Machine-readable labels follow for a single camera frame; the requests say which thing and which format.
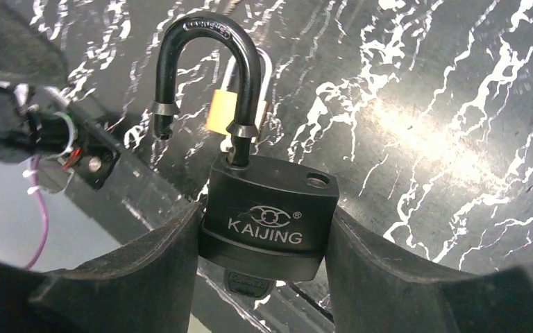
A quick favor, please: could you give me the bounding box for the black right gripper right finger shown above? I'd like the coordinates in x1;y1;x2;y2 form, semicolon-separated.
325;208;533;332

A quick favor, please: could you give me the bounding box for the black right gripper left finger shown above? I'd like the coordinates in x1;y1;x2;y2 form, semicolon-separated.
0;203;201;332

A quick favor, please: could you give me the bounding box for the black Kaijing padlock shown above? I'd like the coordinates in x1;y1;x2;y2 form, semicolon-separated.
151;12;339;282

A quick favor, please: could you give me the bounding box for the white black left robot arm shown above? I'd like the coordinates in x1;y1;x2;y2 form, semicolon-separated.
0;1;120;189

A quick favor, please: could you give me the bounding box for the large brass padlock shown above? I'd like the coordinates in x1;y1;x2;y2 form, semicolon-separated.
205;48;273;152

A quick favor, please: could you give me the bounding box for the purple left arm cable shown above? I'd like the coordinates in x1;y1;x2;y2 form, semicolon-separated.
22;156;51;271

